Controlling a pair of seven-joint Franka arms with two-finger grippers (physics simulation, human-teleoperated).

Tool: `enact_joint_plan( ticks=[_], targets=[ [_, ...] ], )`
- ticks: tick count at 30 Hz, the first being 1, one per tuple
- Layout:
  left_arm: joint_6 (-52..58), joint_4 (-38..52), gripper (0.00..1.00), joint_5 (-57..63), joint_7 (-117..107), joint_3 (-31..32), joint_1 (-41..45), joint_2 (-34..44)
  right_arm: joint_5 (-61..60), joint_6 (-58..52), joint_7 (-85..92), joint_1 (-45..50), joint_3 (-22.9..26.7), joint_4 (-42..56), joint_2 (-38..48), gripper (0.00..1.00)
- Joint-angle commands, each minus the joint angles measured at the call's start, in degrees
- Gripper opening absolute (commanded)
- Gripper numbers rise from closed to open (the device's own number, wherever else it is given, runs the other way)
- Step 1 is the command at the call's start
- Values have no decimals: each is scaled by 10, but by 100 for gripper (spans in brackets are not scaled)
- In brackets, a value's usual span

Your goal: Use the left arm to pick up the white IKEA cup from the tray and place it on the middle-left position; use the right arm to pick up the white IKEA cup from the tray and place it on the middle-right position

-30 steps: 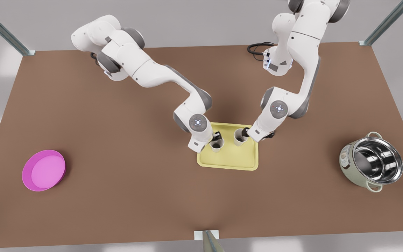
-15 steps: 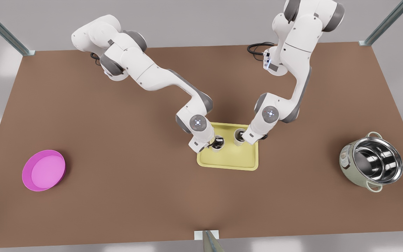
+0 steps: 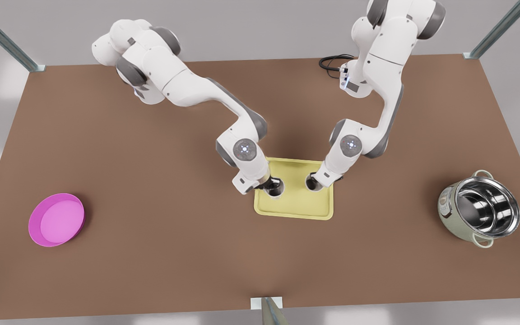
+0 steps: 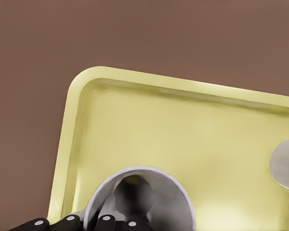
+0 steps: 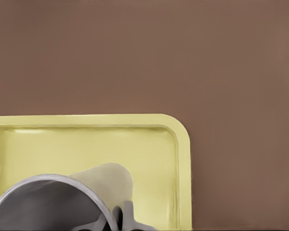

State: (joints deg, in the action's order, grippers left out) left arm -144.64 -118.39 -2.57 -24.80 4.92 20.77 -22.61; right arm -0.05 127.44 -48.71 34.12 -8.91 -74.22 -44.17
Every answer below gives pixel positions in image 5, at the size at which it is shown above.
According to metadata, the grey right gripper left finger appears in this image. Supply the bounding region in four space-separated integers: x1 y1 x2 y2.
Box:
75 213 107 231

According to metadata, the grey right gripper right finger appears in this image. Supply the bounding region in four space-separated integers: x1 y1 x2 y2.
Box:
122 200 152 231

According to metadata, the white IKEA cup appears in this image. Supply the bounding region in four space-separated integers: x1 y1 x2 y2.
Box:
0 163 135 231

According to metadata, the pale yellow tray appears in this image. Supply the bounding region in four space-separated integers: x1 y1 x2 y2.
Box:
0 114 193 231

